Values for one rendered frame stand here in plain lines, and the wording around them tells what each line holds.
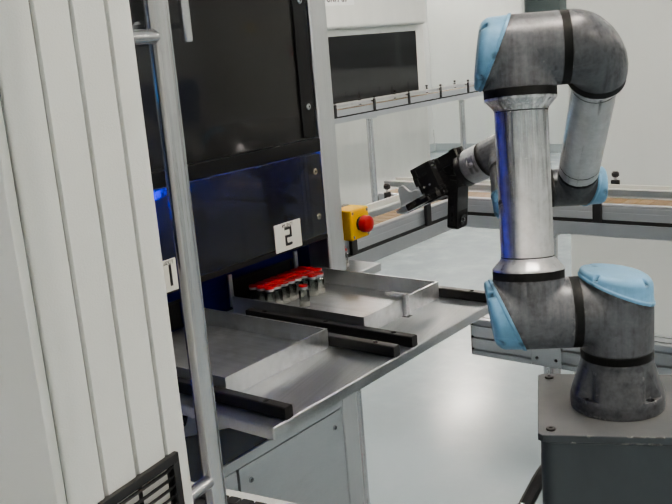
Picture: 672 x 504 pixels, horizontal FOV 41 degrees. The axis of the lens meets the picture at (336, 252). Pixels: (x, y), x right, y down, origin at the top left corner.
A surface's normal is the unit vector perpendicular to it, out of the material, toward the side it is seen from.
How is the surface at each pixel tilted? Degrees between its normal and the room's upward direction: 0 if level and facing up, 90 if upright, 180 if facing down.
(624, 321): 90
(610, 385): 72
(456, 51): 90
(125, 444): 90
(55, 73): 90
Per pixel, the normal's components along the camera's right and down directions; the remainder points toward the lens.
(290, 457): 0.79, 0.08
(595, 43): 0.29, 0.14
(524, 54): -0.10, 0.10
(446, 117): -0.61, 0.23
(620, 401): -0.26, -0.06
